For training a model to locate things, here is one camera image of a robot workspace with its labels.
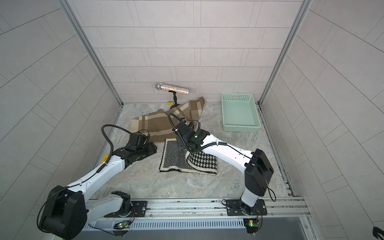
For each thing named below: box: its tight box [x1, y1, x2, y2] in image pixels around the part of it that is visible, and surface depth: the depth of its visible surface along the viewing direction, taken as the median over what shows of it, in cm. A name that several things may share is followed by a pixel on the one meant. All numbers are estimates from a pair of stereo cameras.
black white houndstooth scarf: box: [159, 138, 218, 175], surface depth 86 cm
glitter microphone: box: [155, 83, 190, 95], surface depth 98 cm
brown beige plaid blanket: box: [130, 96, 206, 142], surface depth 107 cm
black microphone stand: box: [168, 90, 181, 109], surface depth 105 cm
